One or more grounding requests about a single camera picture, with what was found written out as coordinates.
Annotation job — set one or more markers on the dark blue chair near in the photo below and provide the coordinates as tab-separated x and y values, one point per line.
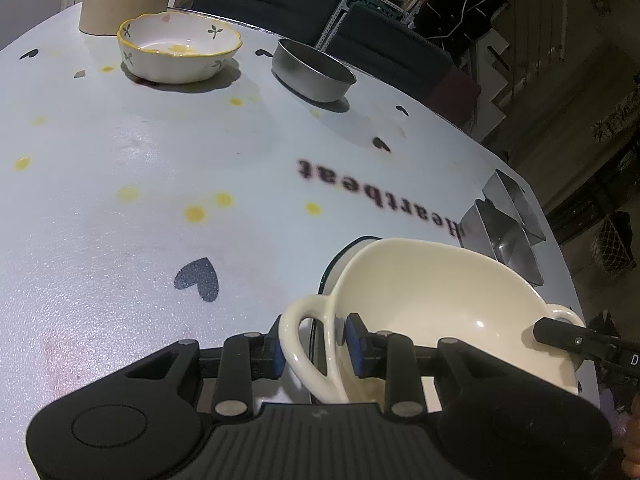
389	51

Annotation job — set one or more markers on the person's right hand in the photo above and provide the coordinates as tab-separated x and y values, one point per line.
631	445

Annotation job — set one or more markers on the cream two-handled bowl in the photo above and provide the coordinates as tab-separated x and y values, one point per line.
426	291

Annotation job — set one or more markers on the floral scalloped ceramic bowl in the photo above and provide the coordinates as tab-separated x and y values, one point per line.
176	47

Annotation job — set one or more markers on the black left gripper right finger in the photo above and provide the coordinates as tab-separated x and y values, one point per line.
390	357

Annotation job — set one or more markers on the rectangular steel tray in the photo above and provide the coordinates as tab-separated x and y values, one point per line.
507	196
490	232

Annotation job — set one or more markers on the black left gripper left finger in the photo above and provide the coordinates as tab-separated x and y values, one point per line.
239	362

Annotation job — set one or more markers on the small round steel bowl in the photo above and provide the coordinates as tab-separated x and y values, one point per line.
311	73

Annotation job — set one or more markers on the green license plate sign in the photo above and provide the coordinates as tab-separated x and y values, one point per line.
382	6

